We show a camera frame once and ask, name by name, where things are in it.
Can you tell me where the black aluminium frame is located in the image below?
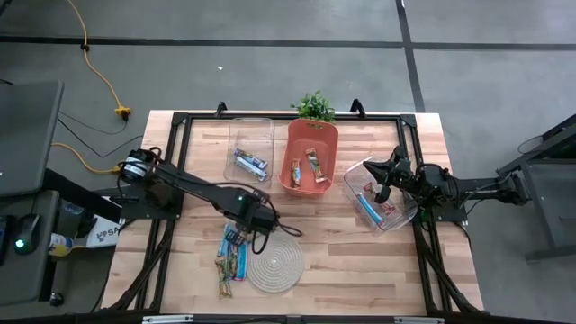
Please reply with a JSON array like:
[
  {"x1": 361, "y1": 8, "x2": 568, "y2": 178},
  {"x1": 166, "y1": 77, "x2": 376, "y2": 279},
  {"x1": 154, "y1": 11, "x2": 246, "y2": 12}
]
[{"x1": 101, "y1": 99, "x2": 485, "y2": 316}]

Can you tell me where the green red granola bar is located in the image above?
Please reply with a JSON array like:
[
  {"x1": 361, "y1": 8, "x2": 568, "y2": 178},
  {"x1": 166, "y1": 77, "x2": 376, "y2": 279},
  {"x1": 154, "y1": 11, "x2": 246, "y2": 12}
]
[{"x1": 362, "y1": 181, "x2": 398, "y2": 217}]

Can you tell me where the round woven beige mat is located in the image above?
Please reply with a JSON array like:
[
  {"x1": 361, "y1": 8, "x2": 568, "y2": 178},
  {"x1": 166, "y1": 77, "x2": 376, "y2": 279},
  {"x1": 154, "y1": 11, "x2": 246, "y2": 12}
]
[{"x1": 246, "y1": 230, "x2": 307, "y2": 295}]

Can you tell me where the black metal stand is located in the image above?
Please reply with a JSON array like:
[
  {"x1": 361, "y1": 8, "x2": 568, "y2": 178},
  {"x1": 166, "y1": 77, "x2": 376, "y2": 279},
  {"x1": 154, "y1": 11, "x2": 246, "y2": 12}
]
[{"x1": 496, "y1": 112, "x2": 576, "y2": 263}]

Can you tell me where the blue and white granola bar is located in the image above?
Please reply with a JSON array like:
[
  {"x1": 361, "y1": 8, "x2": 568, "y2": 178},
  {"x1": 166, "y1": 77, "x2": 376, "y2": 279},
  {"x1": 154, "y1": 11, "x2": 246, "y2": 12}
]
[{"x1": 232, "y1": 156, "x2": 268, "y2": 183}]

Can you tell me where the green potted plant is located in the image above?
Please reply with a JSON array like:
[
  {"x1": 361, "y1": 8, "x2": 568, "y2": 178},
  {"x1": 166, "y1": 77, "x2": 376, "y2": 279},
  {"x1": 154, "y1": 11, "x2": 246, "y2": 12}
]
[{"x1": 290, "y1": 89, "x2": 338, "y2": 129}]

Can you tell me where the black computer mouse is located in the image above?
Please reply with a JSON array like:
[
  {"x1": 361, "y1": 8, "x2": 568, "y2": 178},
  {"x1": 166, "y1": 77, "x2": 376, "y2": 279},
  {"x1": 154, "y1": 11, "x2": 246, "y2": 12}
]
[{"x1": 14, "y1": 212, "x2": 42, "y2": 257}]

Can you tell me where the orange plastic bin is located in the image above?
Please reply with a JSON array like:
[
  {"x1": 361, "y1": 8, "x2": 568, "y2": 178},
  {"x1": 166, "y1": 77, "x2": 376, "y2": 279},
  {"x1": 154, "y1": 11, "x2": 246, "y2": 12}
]
[{"x1": 277, "y1": 118, "x2": 340, "y2": 199}]

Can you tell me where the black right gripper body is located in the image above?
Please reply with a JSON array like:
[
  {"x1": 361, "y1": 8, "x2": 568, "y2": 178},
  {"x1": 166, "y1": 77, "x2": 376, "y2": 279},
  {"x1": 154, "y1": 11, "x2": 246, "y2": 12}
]
[{"x1": 373, "y1": 146, "x2": 422, "y2": 203}]

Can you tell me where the thin black floor cable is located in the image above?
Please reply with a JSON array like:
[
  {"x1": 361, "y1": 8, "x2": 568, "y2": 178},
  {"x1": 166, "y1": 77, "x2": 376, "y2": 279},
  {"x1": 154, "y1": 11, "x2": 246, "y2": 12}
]
[
  {"x1": 57, "y1": 111, "x2": 131, "y2": 136},
  {"x1": 56, "y1": 116, "x2": 145, "y2": 159}
]

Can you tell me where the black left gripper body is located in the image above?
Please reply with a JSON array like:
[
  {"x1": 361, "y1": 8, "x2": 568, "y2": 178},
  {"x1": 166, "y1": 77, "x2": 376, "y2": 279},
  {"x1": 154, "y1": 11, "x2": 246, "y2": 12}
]
[{"x1": 229, "y1": 204, "x2": 278, "y2": 236}]

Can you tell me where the plastic bottle yellow label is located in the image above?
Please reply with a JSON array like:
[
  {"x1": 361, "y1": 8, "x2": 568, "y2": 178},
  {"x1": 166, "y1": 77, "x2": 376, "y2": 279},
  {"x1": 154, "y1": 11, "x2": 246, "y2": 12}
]
[{"x1": 48, "y1": 232, "x2": 76, "y2": 258}]

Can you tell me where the white printed bag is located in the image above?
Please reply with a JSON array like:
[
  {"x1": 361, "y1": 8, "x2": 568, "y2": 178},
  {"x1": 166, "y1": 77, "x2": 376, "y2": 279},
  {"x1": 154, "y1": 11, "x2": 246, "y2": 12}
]
[{"x1": 84, "y1": 214, "x2": 123, "y2": 249}]

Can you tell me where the yellow extension cable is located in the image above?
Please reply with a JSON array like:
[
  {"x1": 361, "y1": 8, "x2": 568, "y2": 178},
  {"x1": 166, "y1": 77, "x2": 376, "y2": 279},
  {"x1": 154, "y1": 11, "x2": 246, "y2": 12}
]
[
  {"x1": 50, "y1": 142, "x2": 123, "y2": 176},
  {"x1": 66, "y1": 0, "x2": 133, "y2": 122}
]

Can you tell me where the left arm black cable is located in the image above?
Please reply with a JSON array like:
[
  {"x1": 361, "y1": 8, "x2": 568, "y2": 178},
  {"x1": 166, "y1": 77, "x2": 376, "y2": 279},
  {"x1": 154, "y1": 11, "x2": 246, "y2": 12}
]
[{"x1": 249, "y1": 197, "x2": 304, "y2": 256}]

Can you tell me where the silver metal bracket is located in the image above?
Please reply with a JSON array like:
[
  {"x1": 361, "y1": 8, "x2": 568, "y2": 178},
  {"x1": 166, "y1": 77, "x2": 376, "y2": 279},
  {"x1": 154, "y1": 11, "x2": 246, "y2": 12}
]
[
  {"x1": 394, "y1": 316, "x2": 446, "y2": 324},
  {"x1": 141, "y1": 314, "x2": 194, "y2": 324}
]

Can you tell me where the black side table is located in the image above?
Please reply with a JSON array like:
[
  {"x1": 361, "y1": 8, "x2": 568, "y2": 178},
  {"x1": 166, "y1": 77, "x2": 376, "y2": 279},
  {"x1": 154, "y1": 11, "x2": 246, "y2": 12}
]
[{"x1": 0, "y1": 188, "x2": 62, "y2": 308}]

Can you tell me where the clear plastic bin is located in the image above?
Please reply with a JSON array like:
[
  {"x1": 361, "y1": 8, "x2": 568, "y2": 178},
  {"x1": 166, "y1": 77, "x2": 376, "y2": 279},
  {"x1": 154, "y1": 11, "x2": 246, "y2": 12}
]
[
  {"x1": 343, "y1": 155, "x2": 419, "y2": 236},
  {"x1": 222, "y1": 116, "x2": 276, "y2": 185}
]

